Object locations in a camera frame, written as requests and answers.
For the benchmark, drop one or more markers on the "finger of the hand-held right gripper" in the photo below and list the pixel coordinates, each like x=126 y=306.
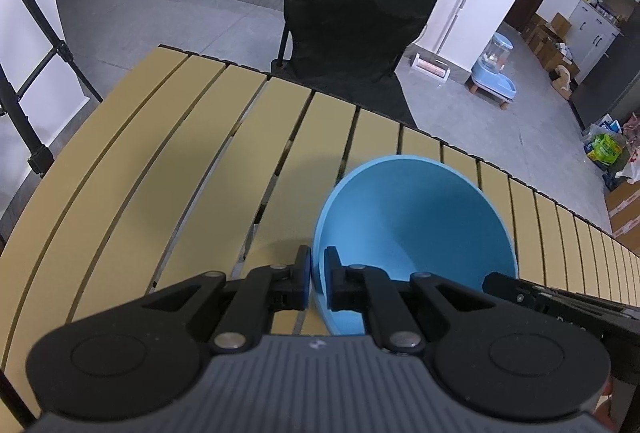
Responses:
x=510 y=290

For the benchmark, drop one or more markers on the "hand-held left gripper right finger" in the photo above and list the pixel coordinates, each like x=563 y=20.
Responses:
x=331 y=278

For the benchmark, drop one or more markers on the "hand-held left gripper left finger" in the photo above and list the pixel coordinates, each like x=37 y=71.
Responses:
x=303 y=278

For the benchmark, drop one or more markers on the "blue bowl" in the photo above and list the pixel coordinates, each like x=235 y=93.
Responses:
x=415 y=223

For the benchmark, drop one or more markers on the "large cardboard box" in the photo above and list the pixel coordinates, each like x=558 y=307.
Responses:
x=625 y=218

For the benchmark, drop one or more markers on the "green plastic bag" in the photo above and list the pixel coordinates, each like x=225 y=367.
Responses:
x=604 y=148

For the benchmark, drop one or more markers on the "white plastic bag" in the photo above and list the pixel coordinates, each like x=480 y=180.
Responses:
x=631 y=163

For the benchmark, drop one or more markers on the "blue pet water feeder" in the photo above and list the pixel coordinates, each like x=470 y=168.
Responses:
x=492 y=75

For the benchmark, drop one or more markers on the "white sponge mop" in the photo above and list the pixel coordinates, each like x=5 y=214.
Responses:
x=431 y=69

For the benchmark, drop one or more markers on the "grey refrigerator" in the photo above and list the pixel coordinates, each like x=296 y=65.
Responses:
x=615 y=83

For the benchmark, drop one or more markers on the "low cardboard box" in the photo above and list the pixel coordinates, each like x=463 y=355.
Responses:
x=542 y=45

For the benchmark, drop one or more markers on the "black folding chair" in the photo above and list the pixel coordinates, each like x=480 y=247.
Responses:
x=350 y=13

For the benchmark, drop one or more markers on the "white floor cabinet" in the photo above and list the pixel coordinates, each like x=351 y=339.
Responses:
x=592 y=35

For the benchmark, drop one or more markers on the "small open cardboard box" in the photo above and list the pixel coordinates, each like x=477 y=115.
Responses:
x=560 y=25

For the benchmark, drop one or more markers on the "black camera tripod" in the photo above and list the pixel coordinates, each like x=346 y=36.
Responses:
x=20 y=113

